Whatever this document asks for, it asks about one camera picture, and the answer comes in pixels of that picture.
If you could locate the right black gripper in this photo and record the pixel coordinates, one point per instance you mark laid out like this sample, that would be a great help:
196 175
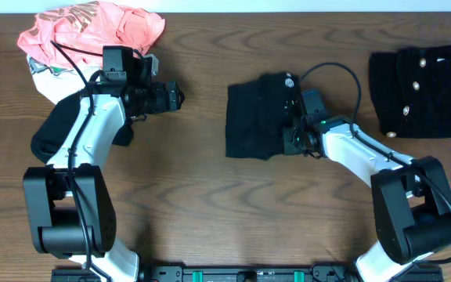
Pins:
289 146

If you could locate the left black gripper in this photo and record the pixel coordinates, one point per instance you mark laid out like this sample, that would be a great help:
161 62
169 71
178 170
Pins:
172 95

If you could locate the black t-shirt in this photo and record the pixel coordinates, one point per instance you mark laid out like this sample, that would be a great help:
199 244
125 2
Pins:
257 112

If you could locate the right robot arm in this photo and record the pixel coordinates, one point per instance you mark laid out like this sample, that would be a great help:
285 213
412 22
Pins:
411 197

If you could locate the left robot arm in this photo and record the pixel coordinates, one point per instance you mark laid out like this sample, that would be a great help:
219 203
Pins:
69 209

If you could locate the pink crumpled shirt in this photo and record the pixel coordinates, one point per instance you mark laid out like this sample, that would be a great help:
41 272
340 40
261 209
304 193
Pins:
85 28

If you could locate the white printed shirt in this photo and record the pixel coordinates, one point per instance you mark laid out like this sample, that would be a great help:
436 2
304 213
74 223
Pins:
54 83

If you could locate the black garment under pile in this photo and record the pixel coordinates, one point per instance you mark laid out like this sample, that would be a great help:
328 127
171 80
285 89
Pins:
57 129

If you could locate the black cardigan with gold buttons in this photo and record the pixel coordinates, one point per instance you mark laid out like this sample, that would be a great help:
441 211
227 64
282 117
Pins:
411 91

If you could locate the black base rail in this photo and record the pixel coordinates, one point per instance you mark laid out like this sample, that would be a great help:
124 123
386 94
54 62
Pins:
317 273

